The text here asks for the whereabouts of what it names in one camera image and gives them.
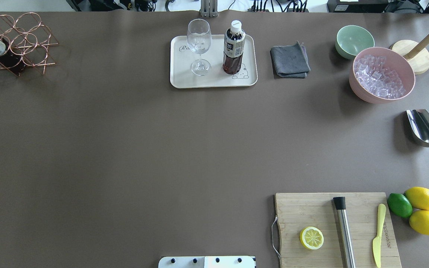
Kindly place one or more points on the copper wire bottle basket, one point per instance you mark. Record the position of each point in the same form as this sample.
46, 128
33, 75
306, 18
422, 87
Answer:
27, 35

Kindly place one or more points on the cream rabbit tray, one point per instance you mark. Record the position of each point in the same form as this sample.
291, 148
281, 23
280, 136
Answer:
181, 59

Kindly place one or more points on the clear wine glass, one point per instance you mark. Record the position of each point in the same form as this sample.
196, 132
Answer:
199, 40

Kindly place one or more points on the grey folded cloth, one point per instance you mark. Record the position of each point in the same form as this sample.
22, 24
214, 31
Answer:
290, 61

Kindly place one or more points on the bamboo cutting board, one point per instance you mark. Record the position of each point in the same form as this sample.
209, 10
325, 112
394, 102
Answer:
295, 211

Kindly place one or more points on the half lemon slice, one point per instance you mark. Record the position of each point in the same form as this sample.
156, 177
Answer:
311, 238

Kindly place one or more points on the steel muddler black tip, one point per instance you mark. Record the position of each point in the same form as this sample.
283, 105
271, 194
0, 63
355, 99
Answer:
341, 209

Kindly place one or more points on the green bowl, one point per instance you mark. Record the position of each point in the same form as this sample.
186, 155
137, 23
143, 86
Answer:
352, 39

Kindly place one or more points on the clear ice cubes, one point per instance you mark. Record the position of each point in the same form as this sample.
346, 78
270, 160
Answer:
371, 72

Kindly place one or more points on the yellow plastic knife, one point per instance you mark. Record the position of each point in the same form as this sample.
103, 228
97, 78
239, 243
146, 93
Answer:
376, 243

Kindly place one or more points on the pink bowl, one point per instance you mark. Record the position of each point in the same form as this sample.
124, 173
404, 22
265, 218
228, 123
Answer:
394, 61

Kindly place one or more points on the green lime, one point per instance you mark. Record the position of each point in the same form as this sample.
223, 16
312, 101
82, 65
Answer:
399, 205

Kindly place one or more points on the steel ice scoop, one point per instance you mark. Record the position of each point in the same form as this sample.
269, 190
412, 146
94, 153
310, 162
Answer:
419, 122

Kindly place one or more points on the yellow lemon far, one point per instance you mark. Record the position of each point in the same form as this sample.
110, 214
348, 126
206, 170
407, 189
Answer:
418, 197

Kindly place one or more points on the yellow lemon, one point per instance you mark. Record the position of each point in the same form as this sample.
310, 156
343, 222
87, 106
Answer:
418, 197
419, 221

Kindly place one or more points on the wooden glass tree stand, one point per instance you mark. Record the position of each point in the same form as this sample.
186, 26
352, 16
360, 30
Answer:
414, 52

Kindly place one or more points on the yellow lemon near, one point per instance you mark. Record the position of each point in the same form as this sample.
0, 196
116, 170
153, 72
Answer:
419, 221

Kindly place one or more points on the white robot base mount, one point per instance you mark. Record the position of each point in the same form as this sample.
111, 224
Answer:
230, 261

